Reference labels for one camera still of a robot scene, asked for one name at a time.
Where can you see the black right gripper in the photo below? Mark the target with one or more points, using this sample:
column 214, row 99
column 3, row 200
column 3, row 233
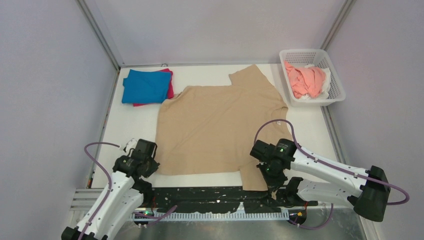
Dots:
column 274, row 184

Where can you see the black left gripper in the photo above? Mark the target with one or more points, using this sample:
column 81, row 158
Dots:
column 153, row 167

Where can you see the beige t shirt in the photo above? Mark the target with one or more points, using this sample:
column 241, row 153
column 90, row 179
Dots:
column 212, row 129

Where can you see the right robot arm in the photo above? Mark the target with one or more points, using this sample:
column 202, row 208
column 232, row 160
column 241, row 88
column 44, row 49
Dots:
column 308, row 177

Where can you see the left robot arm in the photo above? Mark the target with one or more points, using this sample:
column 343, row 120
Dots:
column 125, row 191

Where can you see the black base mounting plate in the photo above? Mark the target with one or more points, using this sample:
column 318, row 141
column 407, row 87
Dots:
column 220, row 200

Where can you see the red folded t shirt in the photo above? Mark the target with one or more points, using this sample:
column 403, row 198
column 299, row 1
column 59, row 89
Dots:
column 170, row 92

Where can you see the blue folded t shirt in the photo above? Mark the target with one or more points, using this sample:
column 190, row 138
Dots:
column 145, row 87

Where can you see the white t shirt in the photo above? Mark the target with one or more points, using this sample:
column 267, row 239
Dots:
column 325, row 87

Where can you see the pink t shirt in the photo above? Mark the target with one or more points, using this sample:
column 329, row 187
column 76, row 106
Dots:
column 305, row 81

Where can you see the white plastic laundry basket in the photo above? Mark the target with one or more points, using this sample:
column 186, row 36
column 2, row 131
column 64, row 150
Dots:
column 333, row 89

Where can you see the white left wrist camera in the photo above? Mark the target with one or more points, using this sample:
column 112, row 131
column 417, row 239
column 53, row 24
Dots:
column 131, row 144

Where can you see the aluminium front rail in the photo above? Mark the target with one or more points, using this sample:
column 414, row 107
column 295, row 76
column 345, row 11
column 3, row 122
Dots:
column 297, row 214

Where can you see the aluminium frame rail left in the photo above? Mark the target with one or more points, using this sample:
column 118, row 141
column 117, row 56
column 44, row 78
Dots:
column 92, row 13

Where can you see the aluminium frame rail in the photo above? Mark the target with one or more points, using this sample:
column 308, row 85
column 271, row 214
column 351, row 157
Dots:
column 92, row 13
column 337, row 24

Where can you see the aluminium frame rail right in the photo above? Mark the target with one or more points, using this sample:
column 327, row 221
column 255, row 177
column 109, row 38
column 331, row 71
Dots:
column 337, row 24

